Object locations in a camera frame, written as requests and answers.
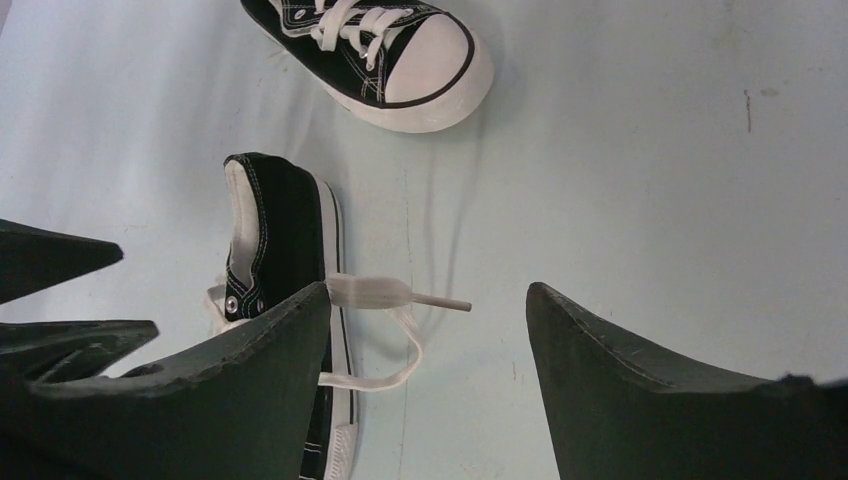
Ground black canvas sneaker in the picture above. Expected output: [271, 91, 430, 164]
[242, 0, 494, 134]
[206, 152, 472, 479]

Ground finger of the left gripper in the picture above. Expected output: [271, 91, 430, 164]
[1, 320, 159, 383]
[1, 220, 124, 304]

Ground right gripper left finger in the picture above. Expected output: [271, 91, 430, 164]
[1, 282, 330, 479]

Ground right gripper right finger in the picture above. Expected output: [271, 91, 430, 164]
[526, 282, 847, 479]

